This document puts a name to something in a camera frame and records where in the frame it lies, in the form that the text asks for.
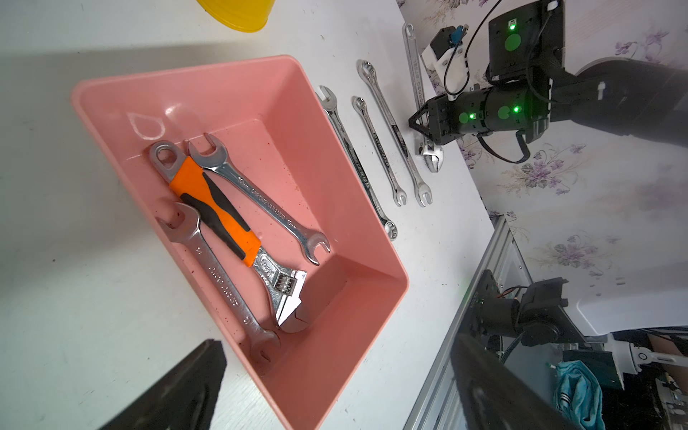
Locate pink plastic storage box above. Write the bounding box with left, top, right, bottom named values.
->
left=72, top=56, right=409, bottom=429

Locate long chrome combination wrench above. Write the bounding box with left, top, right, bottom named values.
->
left=357, top=59, right=433, bottom=207

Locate large forged steel wrench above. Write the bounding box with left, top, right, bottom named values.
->
left=402, top=23, right=444, bottom=173

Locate small chrome combination wrench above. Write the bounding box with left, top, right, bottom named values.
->
left=351, top=96, right=408, bottom=207

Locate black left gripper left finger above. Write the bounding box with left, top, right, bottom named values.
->
left=103, top=340, right=227, bottom=429

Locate teal cloth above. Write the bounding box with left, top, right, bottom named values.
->
left=553, top=360, right=606, bottom=430

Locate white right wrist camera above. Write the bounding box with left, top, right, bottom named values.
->
left=421, top=25, right=469, bottom=100

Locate chrome end wrench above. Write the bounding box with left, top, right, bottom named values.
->
left=318, top=85, right=398, bottom=241

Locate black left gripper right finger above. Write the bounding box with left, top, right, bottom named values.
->
left=450, top=334, right=575, bottom=429

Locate yellow pencil cup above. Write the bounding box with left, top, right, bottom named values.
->
left=197, top=0, right=275, bottom=33

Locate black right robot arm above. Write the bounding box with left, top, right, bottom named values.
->
left=408, top=1, right=687, bottom=159

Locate orange handled adjustable wrench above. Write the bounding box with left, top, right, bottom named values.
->
left=149, top=141, right=308, bottom=333

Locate double open end wrench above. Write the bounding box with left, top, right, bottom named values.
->
left=186, top=133, right=331, bottom=266

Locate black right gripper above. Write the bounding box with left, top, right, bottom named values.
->
left=408, top=90, right=489, bottom=145

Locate thin open end wrench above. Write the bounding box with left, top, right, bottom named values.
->
left=158, top=202, right=281, bottom=364

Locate aluminium mounting rail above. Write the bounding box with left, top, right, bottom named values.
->
left=404, top=215, right=532, bottom=429

